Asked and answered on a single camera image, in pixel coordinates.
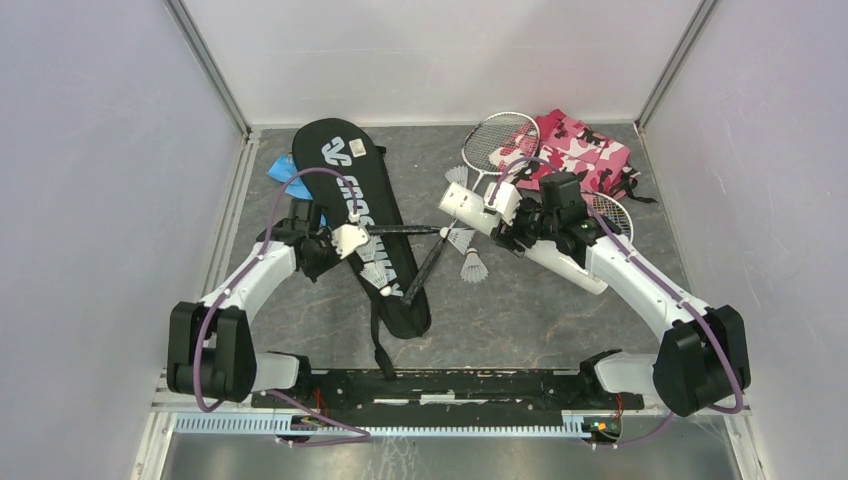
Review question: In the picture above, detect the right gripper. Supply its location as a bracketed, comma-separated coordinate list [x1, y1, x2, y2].
[490, 192, 560, 258]

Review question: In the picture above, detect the shuttlecock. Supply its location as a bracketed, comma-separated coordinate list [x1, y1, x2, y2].
[444, 165, 468, 187]
[460, 247, 489, 283]
[440, 227, 475, 255]

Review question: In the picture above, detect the white shuttlecock tube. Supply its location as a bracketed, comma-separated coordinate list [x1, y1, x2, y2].
[439, 183, 608, 295]

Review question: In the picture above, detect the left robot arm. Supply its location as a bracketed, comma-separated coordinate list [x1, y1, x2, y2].
[166, 199, 341, 408]

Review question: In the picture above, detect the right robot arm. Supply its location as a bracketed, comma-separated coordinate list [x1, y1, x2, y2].
[485, 173, 751, 417]

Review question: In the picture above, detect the black racket bag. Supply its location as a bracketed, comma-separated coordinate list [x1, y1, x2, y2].
[291, 118, 431, 380]

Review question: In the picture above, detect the blue cloth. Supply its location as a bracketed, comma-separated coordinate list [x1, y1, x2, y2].
[267, 155, 329, 217]

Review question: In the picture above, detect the white racket upper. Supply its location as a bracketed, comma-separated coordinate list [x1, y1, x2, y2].
[401, 111, 540, 306]

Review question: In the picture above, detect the white racket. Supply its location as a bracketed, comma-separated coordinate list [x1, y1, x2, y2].
[401, 111, 540, 306]
[362, 191, 633, 241]

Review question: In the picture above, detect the pink camouflage bag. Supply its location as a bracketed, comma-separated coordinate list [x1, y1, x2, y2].
[506, 109, 656, 204]

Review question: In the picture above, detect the white racket lower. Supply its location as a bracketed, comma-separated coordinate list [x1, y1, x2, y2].
[362, 191, 633, 241]

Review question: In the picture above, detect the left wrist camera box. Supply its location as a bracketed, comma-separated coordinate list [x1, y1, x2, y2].
[331, 224, 370, 259]

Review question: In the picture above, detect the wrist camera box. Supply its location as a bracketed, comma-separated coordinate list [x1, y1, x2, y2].
[483, 182, 522, 225]
[331, 224, 370, 259]

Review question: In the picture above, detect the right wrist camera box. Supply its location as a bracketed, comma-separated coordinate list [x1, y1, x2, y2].
[483, 182, 522, 225]

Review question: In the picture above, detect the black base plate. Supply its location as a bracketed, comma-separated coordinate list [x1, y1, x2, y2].
[286, 369, 645, 427]

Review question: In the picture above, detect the white slotted cable duct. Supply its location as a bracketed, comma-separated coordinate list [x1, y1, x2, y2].
[174, 410, 590, 439]

